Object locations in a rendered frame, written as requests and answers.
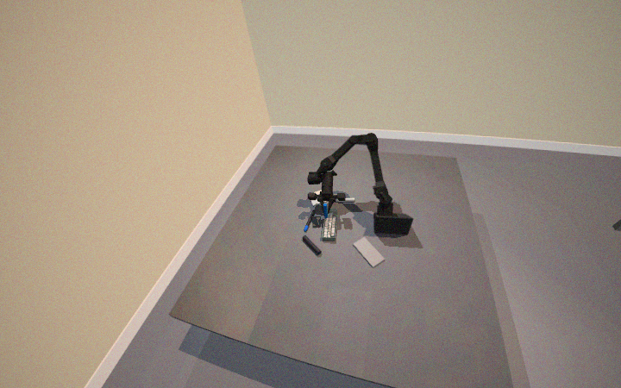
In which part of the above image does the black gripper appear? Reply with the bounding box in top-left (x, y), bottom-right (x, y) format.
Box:
top-left (308, 182), bottom-right (346, 214)

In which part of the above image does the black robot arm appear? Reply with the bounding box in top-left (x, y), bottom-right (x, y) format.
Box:
top-left (307, 133), bottom-right (393, 217)

